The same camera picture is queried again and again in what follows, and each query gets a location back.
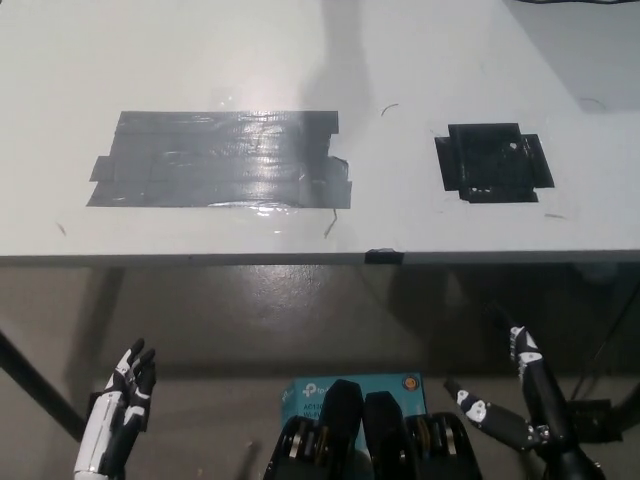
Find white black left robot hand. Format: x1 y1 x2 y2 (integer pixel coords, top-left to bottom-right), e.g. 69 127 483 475
73 337 158 474

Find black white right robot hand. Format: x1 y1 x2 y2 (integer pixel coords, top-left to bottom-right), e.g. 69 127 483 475
443 324 571 452

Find black robot torso blocks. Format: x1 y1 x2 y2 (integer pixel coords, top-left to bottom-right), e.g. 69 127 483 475
263 378 484 480

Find black diagonal table leg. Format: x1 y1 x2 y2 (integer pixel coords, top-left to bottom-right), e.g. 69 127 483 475
0 327 87 442

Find black tape strip table edge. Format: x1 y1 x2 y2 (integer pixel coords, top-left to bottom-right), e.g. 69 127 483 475
364 246 405 266

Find teal router box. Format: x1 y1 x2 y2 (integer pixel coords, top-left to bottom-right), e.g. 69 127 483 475
279 371 427 419

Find small black tape square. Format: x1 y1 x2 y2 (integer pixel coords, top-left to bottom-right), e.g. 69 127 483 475
433 121 557 205

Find large grey tape patch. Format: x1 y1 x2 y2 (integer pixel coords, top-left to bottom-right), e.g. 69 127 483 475
84 109 354 211

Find black floor bracket plate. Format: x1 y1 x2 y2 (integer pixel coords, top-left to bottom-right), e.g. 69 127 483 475
567 397 627 444

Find thin black cable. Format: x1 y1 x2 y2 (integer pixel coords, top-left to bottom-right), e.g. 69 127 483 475
569 292 636 401

